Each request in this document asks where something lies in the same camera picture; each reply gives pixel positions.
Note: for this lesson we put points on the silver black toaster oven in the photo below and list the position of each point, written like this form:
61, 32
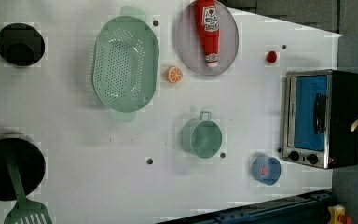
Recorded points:
319, 108

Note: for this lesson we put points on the yellow red button box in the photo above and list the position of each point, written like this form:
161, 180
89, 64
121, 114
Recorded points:
338, 215

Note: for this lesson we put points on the small red strawberry toy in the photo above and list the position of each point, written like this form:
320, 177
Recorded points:
271, 57

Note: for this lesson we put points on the blue small bowl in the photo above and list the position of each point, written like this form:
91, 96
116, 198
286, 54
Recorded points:
274, 170

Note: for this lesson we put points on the red toy inside blue bowl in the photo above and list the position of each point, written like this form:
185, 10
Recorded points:
264, 170

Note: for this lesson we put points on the grey round plate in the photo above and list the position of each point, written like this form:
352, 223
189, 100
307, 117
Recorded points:
190, 47

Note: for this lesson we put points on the red plush ketchup bottle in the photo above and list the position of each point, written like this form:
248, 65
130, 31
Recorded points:
207, 23

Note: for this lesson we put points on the orange slice toy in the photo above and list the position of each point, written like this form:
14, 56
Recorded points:
174, 74

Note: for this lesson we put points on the green perforated colander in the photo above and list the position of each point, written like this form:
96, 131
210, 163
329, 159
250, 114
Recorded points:
125, 64

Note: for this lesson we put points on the small black round container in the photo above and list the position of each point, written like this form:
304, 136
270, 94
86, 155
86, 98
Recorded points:
21, 44

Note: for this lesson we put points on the green slotted spatula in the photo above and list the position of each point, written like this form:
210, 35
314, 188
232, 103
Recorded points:
24, 211

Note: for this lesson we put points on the large black pot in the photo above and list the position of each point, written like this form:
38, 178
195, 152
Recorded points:
31, 164

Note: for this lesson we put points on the blue metal frame rail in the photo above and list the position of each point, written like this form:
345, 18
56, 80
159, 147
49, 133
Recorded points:
307, 208

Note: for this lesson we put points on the green cup with handle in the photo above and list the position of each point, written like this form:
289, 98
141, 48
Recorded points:
201, 136

